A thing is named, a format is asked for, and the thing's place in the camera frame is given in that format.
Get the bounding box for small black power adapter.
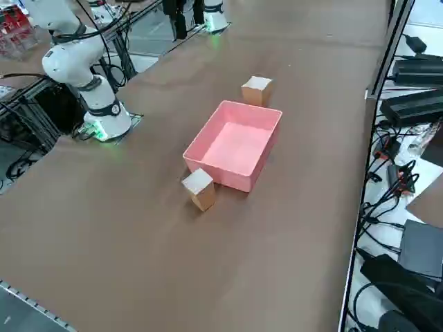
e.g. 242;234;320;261
403;33;428;53

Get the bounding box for printed plastic packet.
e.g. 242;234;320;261
406;119;443;153

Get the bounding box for kraft paper carton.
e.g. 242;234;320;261
181;168;216;212
241;75;273;107

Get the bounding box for long black power brick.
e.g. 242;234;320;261
392;58;443;86
379;88;443;128

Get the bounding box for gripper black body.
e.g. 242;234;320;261
162;0;206;17

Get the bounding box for aluminium camera post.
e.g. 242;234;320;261
365;0;416;101

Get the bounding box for clear acrylic box red contents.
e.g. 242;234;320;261
0;6;44;62

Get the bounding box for pink plastic tray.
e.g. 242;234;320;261
182;100;283;194

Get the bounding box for silver perforated edge rail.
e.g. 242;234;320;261
0;279;79;332

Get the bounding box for aluminium profile frame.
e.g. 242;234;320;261
0;74;63;153

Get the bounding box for grey flat box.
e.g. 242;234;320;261
397;219;443;279

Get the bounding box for orange black adapter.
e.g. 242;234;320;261
386;162;418;195
375;136;401;160

